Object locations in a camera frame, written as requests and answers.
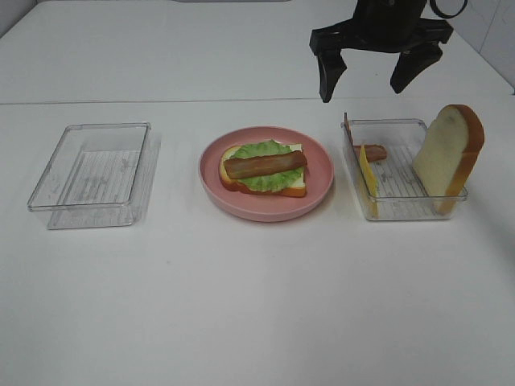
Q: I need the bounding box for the yellow cheese slice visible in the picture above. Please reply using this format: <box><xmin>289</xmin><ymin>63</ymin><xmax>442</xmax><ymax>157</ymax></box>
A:
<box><xmin>359</xmin><ymin>145</ymin><xmax>378</xmax><ymax>220</ymax></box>

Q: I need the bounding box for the bacon strip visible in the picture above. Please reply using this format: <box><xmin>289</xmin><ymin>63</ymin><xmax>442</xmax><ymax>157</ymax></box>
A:
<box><xmin>344</xmin><ymin>113</ymin><xmax>388</xmax><ymax>162</ymax></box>
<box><xmin>222</xmin><ymin>150</ymin><xmax>307</xmax><ymax>179</ymax></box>

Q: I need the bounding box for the clear plastic tray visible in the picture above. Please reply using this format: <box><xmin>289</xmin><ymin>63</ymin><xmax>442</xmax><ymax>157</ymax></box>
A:
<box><xmin>341</xmin><ymin>118</ymin><xmax>468</xmax><ymax>221</ymax></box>
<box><xmin>27</xmin><ymin>122</ymin><xmax>160</xmax><ymax>230</ymax></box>

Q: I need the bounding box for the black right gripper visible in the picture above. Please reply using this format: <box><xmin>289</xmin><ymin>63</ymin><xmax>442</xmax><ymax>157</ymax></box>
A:
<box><xmin>310</xmin><ymin>0</ymin><xmax>453</xmax><ymax>103</ymax></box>

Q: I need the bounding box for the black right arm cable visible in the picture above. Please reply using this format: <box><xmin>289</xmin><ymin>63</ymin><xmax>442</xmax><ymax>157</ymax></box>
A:
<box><xmin>428</xmin><ymin>0</ymin><xmax>469</xmax><ymax>19</ymax></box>

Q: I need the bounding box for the right clear plastic tray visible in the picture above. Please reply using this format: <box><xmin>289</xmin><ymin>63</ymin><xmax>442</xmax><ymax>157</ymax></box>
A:
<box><xmin>341</xmin><ymin>118</ymin><xmax>468</xmax><ymax>221</ymax></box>

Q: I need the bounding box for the green lettuce leaf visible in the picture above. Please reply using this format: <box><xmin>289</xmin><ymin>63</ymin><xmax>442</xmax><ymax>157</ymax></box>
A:
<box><xmin>225</xmin><ymin>139</ymin><xmax>306</xmax><ymax>193</ymax></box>

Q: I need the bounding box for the pink round plate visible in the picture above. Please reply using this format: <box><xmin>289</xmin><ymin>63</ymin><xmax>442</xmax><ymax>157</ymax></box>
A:
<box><xmin>199</xmin><ymin>126</ymin><xmax>334</xmax><ymax>222</ymax></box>

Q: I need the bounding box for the left clear plastic tray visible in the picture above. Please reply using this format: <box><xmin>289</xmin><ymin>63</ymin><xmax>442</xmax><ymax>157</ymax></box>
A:
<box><xmin>27</xmin><ymin>122</ymin><xmax>160</xmax><ymax>230</ymax></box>

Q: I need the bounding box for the bread slice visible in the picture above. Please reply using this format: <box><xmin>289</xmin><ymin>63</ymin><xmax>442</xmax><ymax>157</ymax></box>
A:
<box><xmin>412</xmin><ymin>105</ymin><xmax>484</xmax><ymax>216</ymax></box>
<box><xmin>219</xmin><ymin>146</ymin><xmax>307</xmax><ymax>197</ymax></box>

